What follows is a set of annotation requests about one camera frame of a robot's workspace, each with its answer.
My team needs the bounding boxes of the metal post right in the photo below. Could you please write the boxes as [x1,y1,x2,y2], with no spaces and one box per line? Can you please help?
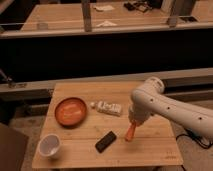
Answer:
[167,0,185,28]

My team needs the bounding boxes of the wooden table board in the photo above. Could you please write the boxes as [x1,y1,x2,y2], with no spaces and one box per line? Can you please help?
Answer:
[32,81,183,169]

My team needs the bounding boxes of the white ceramic cup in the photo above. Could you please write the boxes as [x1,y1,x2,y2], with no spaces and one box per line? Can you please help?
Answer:
[38,134,61,159]

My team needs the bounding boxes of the black tools on bench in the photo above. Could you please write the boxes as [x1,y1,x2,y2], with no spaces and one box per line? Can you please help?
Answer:
[123,1,152,13]

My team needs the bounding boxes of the white paper on bench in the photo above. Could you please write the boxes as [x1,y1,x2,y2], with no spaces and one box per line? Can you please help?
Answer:
[93,5,115,12]

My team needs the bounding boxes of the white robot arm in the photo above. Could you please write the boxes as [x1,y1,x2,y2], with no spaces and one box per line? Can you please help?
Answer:
[129,77,213,141]

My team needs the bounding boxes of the black cable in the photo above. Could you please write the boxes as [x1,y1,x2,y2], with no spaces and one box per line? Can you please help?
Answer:
[175,129,213,150]

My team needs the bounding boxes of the black rectangular block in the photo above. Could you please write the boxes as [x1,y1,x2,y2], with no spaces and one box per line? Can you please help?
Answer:
[95,131,117,153]

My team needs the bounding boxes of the orange bowl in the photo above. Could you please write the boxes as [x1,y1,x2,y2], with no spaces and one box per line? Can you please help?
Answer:
[55,97,87,127]

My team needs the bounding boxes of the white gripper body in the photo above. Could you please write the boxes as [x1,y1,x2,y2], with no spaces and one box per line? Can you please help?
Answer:
[128,105,150,126]

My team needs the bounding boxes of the metal post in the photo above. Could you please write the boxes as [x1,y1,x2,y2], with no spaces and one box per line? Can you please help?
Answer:
[167,0,185,28]
[81,0,92,32]

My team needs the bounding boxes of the metal clamp on rail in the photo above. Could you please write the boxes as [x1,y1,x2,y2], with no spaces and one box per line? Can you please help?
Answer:
[0,68,26,88]

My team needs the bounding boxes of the metal post left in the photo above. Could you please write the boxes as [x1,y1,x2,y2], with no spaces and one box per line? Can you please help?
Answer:
[81,0,92,32]

